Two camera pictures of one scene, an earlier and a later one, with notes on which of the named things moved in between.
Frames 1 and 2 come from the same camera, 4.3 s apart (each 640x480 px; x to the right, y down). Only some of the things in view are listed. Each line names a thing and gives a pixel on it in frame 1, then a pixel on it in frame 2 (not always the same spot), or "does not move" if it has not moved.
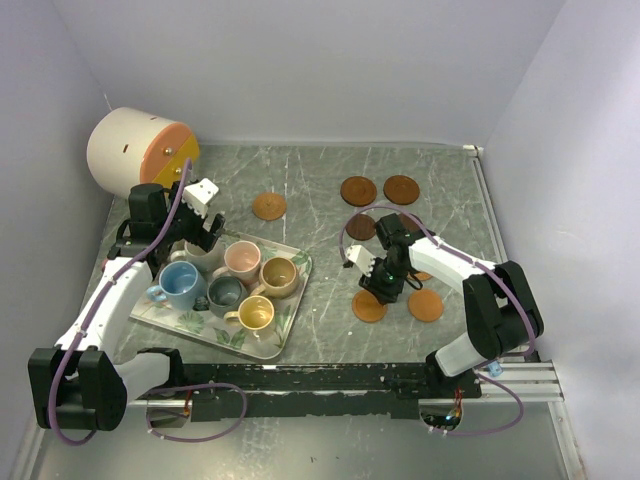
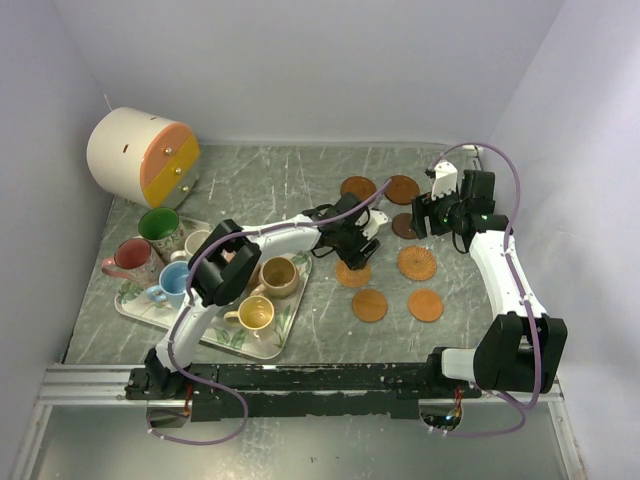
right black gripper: (383, 293) → (423, 205)
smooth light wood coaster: (366, 308) does not move
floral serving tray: (271, 342) does not move
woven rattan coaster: (269, 206) → (350, 277)
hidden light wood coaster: (426, 305) does not move
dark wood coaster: (408, 223) does not move
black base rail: (385, 390) does not move
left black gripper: (202, 237) → (357, 259)
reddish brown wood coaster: (401, 189) does not move
